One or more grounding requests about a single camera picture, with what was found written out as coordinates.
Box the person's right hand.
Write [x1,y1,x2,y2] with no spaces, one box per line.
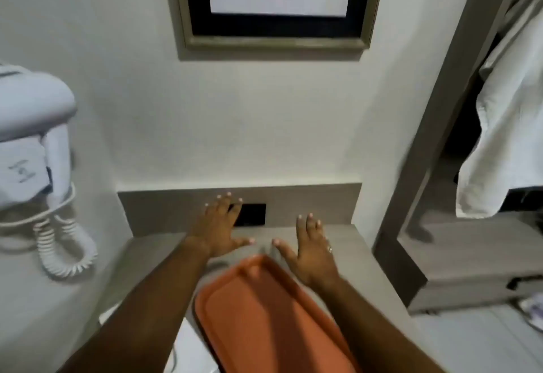
[271,213,341,290]

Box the person's left hand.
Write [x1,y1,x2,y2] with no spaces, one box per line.
[186,192,256,260]

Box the orange plastic tray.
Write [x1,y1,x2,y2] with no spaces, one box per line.
[193,254,360,373]

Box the white tissue box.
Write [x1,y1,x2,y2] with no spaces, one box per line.
[98,302,213,373]

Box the person's right forearm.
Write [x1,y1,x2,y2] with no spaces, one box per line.
[304,276,447,373]

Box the person's left forearm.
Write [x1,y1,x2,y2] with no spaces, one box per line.
[58,236,214,373]

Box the grey back panel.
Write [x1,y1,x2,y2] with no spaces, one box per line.
[117,182,363,238]

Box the grey wooden wardrobe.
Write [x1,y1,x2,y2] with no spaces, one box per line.
[372,0,543,315]

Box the white hanging bathrobe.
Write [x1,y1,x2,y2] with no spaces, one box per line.
[455,0,543,219]

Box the black wall outlet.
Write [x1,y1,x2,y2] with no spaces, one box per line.
[228,202,267,228]

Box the white dryer wall holder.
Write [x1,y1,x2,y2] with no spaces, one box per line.
[0,137,55,213]

